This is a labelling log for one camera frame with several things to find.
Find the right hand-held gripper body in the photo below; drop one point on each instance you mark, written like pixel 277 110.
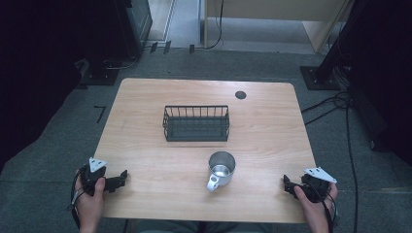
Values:
pixel 319 186

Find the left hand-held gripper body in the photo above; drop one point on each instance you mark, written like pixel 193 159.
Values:
pixel 91 177

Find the person's right hand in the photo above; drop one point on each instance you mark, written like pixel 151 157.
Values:
pixel 312 210

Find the person's left hand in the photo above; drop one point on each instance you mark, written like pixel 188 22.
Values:
pixel 90 204

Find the black round table grommet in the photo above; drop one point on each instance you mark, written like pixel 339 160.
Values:
pixel 240 95

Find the black stand with square base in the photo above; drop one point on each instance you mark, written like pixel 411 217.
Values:
pixel 98 76

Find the dark curtain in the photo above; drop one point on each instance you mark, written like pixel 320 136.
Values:
pixel 385 81
pixel 35 71

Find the black equipment cabinet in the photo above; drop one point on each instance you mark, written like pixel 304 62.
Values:
pixel 134 26

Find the light wooden cabinet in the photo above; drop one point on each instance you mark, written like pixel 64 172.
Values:
pixel 275 9

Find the black stand with base plate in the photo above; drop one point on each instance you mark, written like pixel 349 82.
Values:
pixel 320 77

